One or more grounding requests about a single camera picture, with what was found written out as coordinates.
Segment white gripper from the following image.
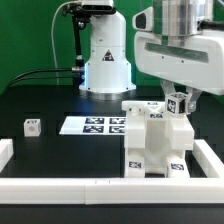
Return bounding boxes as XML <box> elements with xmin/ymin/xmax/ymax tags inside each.
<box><xmin>134</xmin><ymin>30</ymin><xmax>224</xmax><ymax>114</ymax></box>

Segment small white cube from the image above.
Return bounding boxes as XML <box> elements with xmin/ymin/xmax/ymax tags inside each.
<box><xmin>165</xmin><ymin>92</ymin><xmax>187</xmax><ymax>115</ymax></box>

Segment white chair side frame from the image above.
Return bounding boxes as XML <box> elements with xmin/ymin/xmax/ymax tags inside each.
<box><xmin>121</xmin><ymin>101</ymin><xmax>194</xmax><ymax>151</ymax></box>

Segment white chair seat block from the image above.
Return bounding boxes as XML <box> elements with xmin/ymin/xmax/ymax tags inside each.
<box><xmin>144</xmin><ymin>114</ymin><xmax>185</xmax><ymax>177</ymax></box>

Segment white cube nut with tag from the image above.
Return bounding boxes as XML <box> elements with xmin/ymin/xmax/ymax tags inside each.
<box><xmin>24</xmin><ymin>119</ymin><xmax>41</xmax><ymax>137</ymax></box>

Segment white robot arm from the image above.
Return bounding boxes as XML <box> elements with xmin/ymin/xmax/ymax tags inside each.
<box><xmin>80</xmin><ymin>0</ymin><xmax>224</xmax><ymax>113</ymax></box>

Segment white flat chair panel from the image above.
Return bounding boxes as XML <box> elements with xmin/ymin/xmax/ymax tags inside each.
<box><xmin>59</xmin><ymin>116</ymin><xmax>126</xmax><ymax>135</ymax></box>

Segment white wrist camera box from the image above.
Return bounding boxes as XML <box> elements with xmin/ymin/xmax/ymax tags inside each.
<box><xmin>132</xmin><ymin>7</ymin><xmax>154</xmax><ymax>32</ymax></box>

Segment white border fence frame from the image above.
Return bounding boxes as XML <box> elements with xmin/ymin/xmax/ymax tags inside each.
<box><xmin>0</xmin><ymin>136</ymin><xmax>224</xmax><ymax>205</ymax></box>

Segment black cables at base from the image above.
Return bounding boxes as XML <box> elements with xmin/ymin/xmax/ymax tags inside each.
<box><xmin>3</xmin><ymin>66</ymin><xmax>86</xmax><ymax>94</ymax></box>

